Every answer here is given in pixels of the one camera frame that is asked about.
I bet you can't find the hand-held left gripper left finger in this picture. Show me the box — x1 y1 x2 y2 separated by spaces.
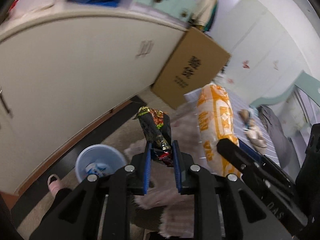
29 142 152 240

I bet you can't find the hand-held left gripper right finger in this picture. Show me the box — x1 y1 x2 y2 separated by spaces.
172 140 293 240

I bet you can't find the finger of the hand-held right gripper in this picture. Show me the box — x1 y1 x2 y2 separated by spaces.
217 138 270 198
239 141 294 193

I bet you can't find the beige tissue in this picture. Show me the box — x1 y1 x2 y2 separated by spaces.
246 127 268 149

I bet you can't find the tan pastry wrapper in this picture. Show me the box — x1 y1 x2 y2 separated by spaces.
239 110 253 124

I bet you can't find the black patterned snack packet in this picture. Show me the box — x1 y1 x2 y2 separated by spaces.
137 106 175 168

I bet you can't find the orange and white snack packet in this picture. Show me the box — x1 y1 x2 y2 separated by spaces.
196 84 242 178

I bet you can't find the light blue trash bin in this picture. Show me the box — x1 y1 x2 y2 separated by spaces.
75 144 128 185

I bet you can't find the blue and brown snack packet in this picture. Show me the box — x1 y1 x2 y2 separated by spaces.
85 162 108 178

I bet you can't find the grey duvet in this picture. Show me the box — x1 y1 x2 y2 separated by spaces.
257 105 295 168

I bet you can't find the beige carpet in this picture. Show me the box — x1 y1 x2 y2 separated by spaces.
15 115 173 240

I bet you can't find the pink slipper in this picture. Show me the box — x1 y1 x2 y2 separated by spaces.
47 174 66 195

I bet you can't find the person's leg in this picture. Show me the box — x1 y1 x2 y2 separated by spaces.
37 187 73 222

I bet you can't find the large cardboard box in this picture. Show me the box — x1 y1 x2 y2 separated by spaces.
150 27 232 110

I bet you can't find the cream low cabinet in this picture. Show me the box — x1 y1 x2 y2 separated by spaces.
0 1 190 198

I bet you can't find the pale green wardrobe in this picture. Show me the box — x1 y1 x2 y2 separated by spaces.
210 0 313 105

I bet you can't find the green hanging jacket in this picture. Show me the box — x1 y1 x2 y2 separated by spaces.
204 15 215 32

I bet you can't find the cream hanging jacket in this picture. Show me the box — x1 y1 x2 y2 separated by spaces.
195 0 219 27

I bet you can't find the narrow teal drawer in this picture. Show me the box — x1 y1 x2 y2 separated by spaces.
172 0 198 22

